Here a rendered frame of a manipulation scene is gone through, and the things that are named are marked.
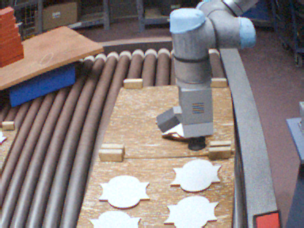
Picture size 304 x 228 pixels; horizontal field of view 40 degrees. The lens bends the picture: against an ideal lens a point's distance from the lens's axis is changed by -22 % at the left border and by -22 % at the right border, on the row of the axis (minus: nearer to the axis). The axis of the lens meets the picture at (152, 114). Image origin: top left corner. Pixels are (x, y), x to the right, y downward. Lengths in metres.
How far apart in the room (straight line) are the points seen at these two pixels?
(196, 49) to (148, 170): 0.36
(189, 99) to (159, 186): 0.23
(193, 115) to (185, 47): 0.15
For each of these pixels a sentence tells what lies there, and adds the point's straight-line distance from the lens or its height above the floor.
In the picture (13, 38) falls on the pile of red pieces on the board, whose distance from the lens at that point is 1.83.
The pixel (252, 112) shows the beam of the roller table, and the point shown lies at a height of 0.91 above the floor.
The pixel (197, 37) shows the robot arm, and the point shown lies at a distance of 0.99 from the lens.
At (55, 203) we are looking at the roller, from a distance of 1.16.
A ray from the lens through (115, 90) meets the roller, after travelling 1.68.
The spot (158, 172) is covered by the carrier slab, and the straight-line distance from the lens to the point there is 1.21.
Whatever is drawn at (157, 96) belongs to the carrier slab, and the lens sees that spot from 1.56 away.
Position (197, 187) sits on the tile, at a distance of 1.13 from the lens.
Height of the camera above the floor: 1.60
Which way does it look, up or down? 27 degrees down
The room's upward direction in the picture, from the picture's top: 5 degrees counter-clockwise
